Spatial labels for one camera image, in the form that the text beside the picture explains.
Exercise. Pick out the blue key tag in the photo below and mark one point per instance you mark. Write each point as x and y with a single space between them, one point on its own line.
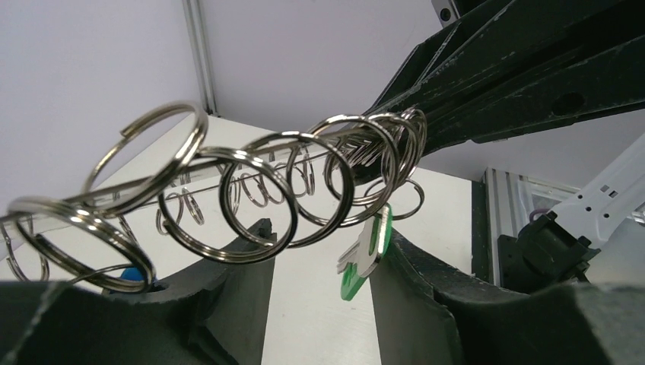
133 274

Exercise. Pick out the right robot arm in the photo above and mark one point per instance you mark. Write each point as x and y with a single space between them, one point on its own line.
559 245

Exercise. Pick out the green key tag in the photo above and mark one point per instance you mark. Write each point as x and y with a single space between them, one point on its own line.
351 284

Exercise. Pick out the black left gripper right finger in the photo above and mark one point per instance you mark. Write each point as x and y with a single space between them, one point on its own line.
429 312

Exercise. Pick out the aluminium frame rail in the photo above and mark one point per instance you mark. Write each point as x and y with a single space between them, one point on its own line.
201 55

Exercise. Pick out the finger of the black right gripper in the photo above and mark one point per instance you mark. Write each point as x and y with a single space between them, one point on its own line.
499 41
458 141

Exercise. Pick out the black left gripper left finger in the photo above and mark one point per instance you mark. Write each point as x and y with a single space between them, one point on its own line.
206 313

